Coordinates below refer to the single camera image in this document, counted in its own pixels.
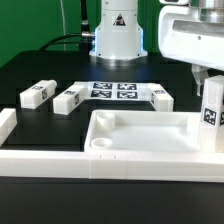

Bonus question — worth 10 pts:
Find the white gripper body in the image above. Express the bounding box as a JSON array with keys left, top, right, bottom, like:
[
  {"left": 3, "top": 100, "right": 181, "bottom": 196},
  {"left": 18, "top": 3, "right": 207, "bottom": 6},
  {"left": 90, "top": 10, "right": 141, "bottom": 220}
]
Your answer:
[{"left": 158, "top": 0, "right": 224, "bottom": 71}]

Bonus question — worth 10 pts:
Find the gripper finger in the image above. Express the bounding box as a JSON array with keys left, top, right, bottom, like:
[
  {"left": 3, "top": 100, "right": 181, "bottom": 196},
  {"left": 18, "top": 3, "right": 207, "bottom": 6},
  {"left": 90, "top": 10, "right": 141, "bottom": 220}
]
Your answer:
[{"left": 191, "top": 64, "right": 209, "bottom": 96}]

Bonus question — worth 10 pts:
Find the white desk top tray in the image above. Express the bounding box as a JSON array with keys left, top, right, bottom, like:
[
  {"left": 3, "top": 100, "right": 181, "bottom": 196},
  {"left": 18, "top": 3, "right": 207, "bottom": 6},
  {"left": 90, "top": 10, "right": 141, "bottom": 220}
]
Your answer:
[{"left": 84, "top": 110, "right": 211, "bottom": 153}]

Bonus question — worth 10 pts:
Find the white fiducial marker sheet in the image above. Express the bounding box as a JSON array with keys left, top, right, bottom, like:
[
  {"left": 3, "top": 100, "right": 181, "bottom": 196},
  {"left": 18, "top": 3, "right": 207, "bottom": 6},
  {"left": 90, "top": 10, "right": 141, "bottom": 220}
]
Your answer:
[{"left": 75, "top": 81, "right": 157, "bottom": 101}]

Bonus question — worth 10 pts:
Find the white U-shaped fence frame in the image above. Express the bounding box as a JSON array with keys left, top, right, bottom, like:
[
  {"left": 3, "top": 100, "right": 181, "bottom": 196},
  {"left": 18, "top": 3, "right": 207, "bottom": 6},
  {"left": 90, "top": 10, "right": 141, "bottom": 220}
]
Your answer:
[{"left": 0, "top": 107, "right": 224, "bottom": 184}]

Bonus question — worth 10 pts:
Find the black cable with connector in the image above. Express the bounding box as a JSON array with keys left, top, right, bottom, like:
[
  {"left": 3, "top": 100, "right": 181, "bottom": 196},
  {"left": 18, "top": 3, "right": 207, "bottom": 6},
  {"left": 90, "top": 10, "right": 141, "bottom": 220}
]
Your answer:
[{"left": 39, "top": 0, "right": 98, "bottom": 52}]

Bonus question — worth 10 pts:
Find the white thin cable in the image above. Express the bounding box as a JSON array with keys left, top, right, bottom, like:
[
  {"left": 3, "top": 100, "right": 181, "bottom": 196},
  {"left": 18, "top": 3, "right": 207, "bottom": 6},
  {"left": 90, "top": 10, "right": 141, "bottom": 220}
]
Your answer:
[{"left": 59, "top": 0, "right": 67, "bottom": 52}]

